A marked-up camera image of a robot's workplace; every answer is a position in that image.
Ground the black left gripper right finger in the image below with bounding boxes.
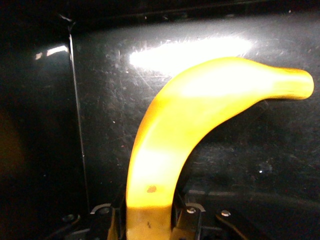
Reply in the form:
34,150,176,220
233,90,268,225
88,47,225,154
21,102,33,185
171,192,248,240

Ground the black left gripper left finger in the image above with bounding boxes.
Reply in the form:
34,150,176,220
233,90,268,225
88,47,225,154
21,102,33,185
47,197,126,240

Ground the black rectangular plastic box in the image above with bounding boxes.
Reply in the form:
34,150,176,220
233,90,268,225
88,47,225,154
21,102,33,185
0,0,320,240

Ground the yellow banana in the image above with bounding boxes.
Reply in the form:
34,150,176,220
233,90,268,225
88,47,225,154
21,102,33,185
107,56,315,240

